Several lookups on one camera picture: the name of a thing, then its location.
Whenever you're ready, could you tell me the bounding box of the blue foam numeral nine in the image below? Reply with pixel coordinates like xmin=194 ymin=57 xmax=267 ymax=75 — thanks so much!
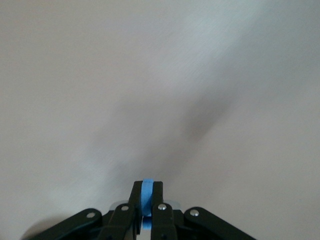
xmin=141 ymin=177 xmax=154 ymax=230

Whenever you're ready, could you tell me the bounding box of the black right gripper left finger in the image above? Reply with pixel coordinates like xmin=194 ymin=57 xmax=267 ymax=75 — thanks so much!
xmin=22 ymin=180 xmax=144 ymax=240

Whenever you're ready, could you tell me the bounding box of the brown table cover sheet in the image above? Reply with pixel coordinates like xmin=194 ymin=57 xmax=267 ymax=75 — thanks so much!
xmin=0 ymin=0 xmax=320 ymax=240

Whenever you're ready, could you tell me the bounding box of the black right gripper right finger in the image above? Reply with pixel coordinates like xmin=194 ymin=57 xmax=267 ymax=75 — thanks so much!
xmin=149 ymin=181 xmax=256 ymax=240

